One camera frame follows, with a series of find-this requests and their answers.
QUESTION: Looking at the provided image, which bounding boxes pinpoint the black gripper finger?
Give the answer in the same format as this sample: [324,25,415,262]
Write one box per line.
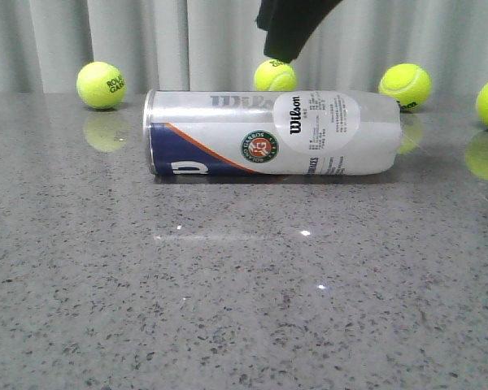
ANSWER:
[255,0,342,63]

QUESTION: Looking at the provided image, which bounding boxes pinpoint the yellow tennis ball Roland Garros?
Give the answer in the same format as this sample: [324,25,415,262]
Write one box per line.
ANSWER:
[76,61,126,110]

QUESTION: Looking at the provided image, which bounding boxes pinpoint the white Wilson tennis ball can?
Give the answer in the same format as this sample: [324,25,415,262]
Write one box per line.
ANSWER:
[143,90,403,176]

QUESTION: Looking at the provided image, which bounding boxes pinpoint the yellow tennis ball centre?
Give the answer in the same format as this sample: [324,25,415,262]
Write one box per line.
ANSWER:
[254,59,298,91]

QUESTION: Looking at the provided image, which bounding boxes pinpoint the grey pleated curtain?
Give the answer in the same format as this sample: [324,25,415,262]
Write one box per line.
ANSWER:
[0,1,488,94]

